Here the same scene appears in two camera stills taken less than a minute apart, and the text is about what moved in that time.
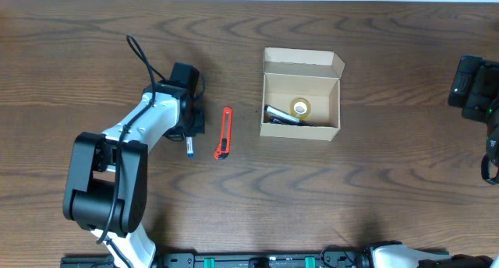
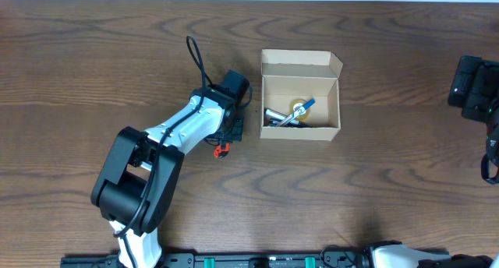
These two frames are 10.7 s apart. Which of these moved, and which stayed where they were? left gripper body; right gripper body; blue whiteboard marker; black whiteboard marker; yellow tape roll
Moved: black whiteboard marker; blue whiteboard marker; left gripper body
Stayed: right gripper body; yellow tape roll
